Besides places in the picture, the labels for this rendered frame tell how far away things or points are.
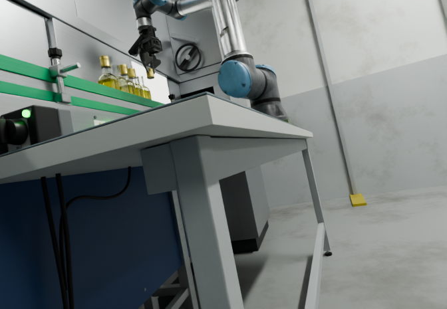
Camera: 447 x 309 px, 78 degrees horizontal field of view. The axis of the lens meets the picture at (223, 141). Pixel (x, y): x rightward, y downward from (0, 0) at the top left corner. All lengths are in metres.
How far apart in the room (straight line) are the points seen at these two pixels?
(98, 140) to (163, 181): 0.09
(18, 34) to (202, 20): 1.41
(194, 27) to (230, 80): 1.38
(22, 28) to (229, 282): 1.06
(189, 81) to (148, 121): 1.86
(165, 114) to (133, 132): 0.05
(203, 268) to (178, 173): 0.12
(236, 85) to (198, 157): 0.62
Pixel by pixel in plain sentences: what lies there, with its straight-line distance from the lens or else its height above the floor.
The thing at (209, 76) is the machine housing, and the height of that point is 1.32.
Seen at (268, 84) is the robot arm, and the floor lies 0.92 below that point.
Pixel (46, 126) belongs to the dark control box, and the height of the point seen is 0.80.
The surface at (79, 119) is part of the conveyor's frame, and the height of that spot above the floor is 0.84.
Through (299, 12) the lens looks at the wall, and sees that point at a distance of 3.79.
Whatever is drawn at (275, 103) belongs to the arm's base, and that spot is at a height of 0.85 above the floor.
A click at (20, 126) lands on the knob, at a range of 0.57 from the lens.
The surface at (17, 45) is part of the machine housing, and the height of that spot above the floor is 1.17.
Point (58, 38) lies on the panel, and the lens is 1.25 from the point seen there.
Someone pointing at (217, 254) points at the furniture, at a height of 0.57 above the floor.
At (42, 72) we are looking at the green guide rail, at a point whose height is 0.95.
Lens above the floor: 0.68
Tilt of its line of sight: 4 degrees up
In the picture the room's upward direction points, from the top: 11 degrees counter-clockwise
